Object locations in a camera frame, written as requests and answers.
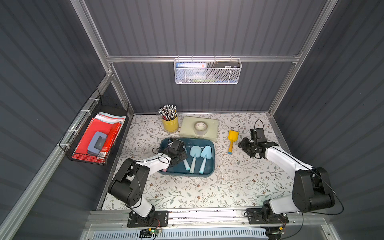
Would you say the white vent grille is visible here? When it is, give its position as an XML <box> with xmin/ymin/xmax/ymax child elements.
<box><xmin>91</xmin><ymin>227</ymin><xmax>268</xmax><ymax>240</ymax></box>

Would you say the black wire side basket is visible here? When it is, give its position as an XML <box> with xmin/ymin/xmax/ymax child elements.
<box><xmin>59</xmin><ymin>90</ymin><xmax>129</xmax><ymax>165</ymax></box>

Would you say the red book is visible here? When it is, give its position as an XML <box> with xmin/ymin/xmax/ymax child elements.
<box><xmin>97</xmin><ymin>122</ymin><xmax>122</xmax><ymax>160</ymax></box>

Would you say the grey blue stapler box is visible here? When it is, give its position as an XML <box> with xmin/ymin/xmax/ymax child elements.
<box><xmin>87</xmin><ymin>132</ymin><xmax>107</xmax><ymax>156</ymax></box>

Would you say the black device in basket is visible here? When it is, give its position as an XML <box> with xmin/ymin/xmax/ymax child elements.
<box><xmin>214</xmin><ymin>62</ymin><xmax>242</xmax><ymax>81</ymax></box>

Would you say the yellow pencil cup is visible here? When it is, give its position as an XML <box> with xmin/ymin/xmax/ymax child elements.
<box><xmin>162</xmin><ymin>117</ymin><xmax>179</xmax><ymax>133</ymax></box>

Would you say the small green circuit board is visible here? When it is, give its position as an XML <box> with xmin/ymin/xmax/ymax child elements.
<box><xmin>139</xmin><ymin>228</ymin><xmax>163</xmax><ymax>240</ymax></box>

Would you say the light blue shovel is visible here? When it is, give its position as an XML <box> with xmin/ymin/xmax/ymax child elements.
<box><xmin>183</xmin><ymin>149</ymin><xmax>191</xmax><ymax>171</ymax></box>
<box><xmin>190</xmin><ymin>146</ymin><xmax>202</xmax><ymax>174</ymax></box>
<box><xmin>199</xmin><ymin>146</ymin><xmax>212</xmax><ymax>174</ymax></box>

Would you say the red folder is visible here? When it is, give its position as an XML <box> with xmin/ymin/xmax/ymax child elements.
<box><xmin>71</xmin><ymin>112</ymin><xmax>126</xmax><ymax>165</ymax></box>

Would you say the clear tape roll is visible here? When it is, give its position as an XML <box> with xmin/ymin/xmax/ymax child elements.
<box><xmin>194</xmin><ymin>121</ymin><xmax>208</xmax><ymax>136</ymax></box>

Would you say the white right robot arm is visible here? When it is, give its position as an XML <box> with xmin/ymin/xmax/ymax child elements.
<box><xmin>238</xmin><ymin>128</ymin><xmax>336</xmax><ymax>217</ymax></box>

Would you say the yellow toy shovel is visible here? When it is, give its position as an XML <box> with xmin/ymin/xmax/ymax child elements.
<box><xmin>228</xmin><ymin>130</ymin><xmax>239</xmax><ymax>155</ymax></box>

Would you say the bundle of pencils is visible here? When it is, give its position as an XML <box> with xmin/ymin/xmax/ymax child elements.
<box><xmin>159</xmin><ymin>105</ymin><xmax>178</xmax><ymax>121</ymax></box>

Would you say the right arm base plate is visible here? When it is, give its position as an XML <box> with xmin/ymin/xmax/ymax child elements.
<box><xmin>244</xmin><ymin>208</ymin><xmax>289</xmax><ymax>225</ymax></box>

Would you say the pale green flat board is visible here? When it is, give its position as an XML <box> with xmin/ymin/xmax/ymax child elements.
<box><xmin>180</xmin><ymin>117</ymin><xmax>219</xmax><ymax>142</ymax></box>

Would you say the blue white box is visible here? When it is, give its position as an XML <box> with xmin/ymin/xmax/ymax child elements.
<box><xmin>174</xmin><ymin>62</ymin><xmax>207</xmax><ymax>84</ymax></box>

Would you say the aluminium front rail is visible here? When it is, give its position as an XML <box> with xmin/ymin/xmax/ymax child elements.
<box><xmin>86</xmin><ymin>207</ymin><xmax>327</xmax><ymax>229</ymax></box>

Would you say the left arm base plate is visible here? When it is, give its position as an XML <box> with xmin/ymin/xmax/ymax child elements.
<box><xmin>127</xmin><ymin>211</ymin><xmax>169</xmax><ymax>228</ymax></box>

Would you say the white mesh wall basket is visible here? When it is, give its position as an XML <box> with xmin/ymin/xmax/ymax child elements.
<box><xmin>174</xmin><ymin>59</ymin><xmax>243</xmax><ymax>85</ymax></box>

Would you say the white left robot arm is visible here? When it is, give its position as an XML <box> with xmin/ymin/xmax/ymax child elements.
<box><xmin>108</xmin><ymin>138</ymin><xmax>187</xmax><ymax>218</ymax></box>

